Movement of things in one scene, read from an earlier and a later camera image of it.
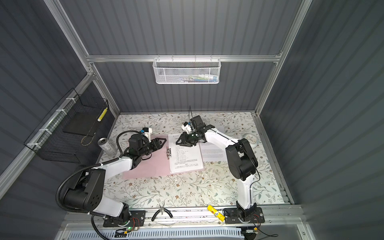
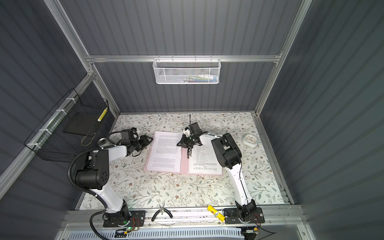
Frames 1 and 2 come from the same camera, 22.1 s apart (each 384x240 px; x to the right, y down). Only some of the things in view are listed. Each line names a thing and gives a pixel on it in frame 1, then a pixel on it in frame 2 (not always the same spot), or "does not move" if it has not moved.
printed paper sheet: [184, 158] → [204, 160]
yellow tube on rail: [218, 215] does not move
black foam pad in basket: [82, 123] does not move
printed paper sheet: [211, 153] → [164, 154]
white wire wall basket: [186, 71] does not move
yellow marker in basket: [102, 115] does not move
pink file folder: [156, 165] → [184, 162]
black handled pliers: [161, 209] does not move
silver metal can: [105, 145] does not move
